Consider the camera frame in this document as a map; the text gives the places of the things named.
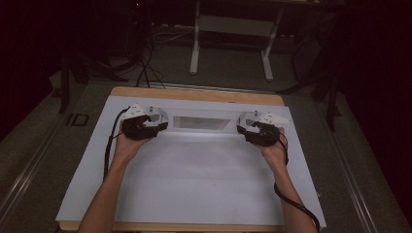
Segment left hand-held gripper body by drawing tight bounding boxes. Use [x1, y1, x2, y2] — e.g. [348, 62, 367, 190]
[120, 103, 154, 142]

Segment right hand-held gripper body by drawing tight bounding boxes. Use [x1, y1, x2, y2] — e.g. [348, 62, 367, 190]
[246, 112, 292, 148]

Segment beige card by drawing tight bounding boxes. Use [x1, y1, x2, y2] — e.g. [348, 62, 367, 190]
[172, 116, 233, 131]

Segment person's left hand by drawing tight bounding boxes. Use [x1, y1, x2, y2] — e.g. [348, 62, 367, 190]
[113, 130, 154, 166]

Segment person's right hand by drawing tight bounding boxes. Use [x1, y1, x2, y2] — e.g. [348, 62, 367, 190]
[256, 127, 290, 169]

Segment wooden table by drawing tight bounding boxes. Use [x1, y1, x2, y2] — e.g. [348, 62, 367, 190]
[58, 85, 324, 233]

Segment dark floor plate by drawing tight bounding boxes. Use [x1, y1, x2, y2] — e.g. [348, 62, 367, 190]
[65, 113, 89, 127]

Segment white board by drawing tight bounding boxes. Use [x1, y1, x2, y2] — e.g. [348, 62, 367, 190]
[55, 95, 327, 228]

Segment dark metal stand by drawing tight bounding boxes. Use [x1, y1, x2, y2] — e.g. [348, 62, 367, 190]
[57, 48, 128, 115]
[278, 13, 343, 132]

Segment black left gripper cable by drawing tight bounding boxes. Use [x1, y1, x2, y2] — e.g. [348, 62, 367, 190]
[102, 108, 131, 182]

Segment black floor cables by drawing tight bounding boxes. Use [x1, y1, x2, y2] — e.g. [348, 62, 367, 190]
[135, 42, 167, 89]

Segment white metal desk frame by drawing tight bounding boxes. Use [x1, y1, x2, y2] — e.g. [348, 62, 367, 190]
[189, 0, 286, 82]

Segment white floor cable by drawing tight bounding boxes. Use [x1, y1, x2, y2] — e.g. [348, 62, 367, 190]
[152, 23, 196, 45]

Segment metal floor rail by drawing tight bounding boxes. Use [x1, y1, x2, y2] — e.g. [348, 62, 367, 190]
[314, 100, 381, 233]
[0, 122, 66, 221]

